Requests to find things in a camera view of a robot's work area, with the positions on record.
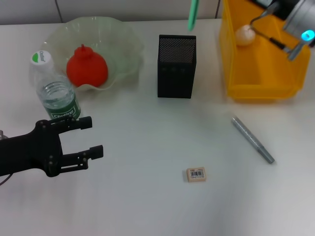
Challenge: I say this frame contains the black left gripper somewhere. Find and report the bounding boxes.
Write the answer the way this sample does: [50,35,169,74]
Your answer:
[0,116,104,177]

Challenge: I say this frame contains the clear plastic water bottle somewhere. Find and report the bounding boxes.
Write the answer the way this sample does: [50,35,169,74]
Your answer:
[29,50,82,121]

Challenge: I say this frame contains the red tomato-shaped object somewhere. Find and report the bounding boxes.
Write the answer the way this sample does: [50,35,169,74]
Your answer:
[66,44,109,88]

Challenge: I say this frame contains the beige eraser with barcode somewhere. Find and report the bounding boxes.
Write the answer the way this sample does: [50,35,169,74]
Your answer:
[186,167,207,183]

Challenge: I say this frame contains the green utility knife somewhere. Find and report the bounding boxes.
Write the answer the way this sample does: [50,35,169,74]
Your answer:
[187,0,200,31]

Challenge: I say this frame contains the silver pen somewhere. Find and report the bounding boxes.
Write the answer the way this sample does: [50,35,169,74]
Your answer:
[231,116,276,164]

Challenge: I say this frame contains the white paper ball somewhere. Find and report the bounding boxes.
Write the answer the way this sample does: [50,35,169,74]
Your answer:
[235,24,256,47]

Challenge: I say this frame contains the green glass fruit plate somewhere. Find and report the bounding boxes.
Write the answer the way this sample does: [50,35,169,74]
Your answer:
[45,16,145,93]

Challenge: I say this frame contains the black mesh pen holder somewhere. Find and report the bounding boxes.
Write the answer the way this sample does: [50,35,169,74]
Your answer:
[157,34,197,99]

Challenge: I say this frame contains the yellow plastic storage bin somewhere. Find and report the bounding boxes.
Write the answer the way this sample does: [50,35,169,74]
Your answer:
[220,0,311,103]

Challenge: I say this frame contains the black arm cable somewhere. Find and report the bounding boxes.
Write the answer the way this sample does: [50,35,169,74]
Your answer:
[250,4,290,51]

